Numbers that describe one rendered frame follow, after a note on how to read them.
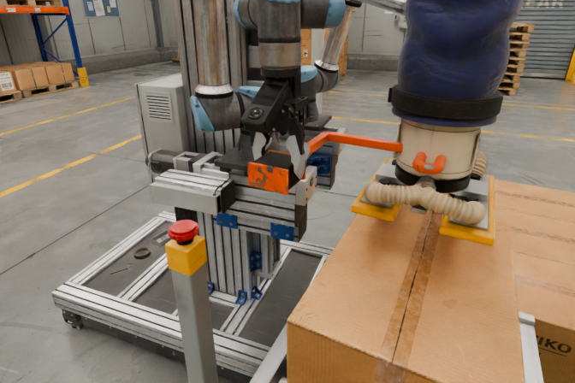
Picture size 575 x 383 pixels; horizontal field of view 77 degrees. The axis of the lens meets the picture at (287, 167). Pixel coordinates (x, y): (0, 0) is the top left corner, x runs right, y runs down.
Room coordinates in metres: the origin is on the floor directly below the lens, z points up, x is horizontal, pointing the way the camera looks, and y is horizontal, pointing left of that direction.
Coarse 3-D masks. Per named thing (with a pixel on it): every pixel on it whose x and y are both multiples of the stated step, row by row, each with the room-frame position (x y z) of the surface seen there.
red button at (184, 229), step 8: (176, 224) 0.72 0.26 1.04; (184, 224) 0.72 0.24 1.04; (192, 224) 0.72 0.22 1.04; (168, 232) 0.70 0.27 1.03; (176, 232) 0.69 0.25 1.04; (184, 232) 0.69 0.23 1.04; (192, 232) 0.70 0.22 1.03; (176, 240) 0.68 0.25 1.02; (184, 240) 0.68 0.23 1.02; (192, 240) 0.71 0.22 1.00
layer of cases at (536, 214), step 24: (504, 192) 1.84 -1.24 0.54; (528, 192) 1.84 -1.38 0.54; (552, 192) 1.84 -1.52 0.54; (504, 216) 1.58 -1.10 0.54; (528, 216) 1.58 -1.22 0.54; (552, 216) 1.58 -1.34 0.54; (528, 240) 1.37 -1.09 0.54; (552, 240) 1.37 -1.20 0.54; (528, 264) 1.20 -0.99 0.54; (552, 264) 1.20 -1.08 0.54; (528, 288) 1.06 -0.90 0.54; (552, 288) 1.06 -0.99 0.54; (528, 312) 0.95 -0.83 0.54; (552, 312) 0.95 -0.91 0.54; (552, 336) 0.89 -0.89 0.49; (552, 360) 0.88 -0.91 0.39
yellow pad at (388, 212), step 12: (372, 180) 0.85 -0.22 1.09; (384, 180) 0.78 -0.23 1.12; (360, 192) 0.78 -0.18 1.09; (360, 204) 0.72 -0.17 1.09; (372, 204) 0.72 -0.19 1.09; (384, 204) 0.71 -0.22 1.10; (396, 204) 0.72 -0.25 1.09; (372, 216) 0.69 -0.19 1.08; (384, 216) 0.68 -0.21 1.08; (396, 216) 0.69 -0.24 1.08
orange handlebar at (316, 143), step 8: (320, 136) 0.85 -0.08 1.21; (328, 136) 0.87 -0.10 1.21; (336, 136) 0.86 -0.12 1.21; (344, 136) 0.85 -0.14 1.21; (352, 136) 0.85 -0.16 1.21; (360, 136) 0.85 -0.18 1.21; (312, 144) 0.79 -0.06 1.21; (320, 144) 0.82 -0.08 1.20; (352, 144) 0.84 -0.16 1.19; (360, 144) 0.83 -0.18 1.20; (368, 144) 0.82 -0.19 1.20; (376, 144) 0.81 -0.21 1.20; (384, 144) 0.80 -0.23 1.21; (392, 144) 0.80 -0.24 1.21; (400, 144) 0.79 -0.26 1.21; (312, 152) 0.78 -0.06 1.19; (400, 152) 0.79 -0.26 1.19; (416, 160) 0.69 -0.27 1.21; (424, 160) 0.71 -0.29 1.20; (440, 160) 0.69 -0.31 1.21; (416, 168) 0.67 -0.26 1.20; (424, 168) 0.66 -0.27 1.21; (432, 168) 0.66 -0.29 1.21; (440, 168) 0.66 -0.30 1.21
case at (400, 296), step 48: (384, 240) 0.79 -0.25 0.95; (432, 240) 0.79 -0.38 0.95; (336, 288) 0.61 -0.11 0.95; (384, 288) 0.61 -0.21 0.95; (432, 288) 0.61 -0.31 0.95; (480, 288) 0.61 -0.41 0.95; (288, 336) 0.52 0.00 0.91; (336, 336) 0.48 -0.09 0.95; (384, 336) 0.48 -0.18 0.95; (432, 336) 0.48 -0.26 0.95; (480, 336) 0.48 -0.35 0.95
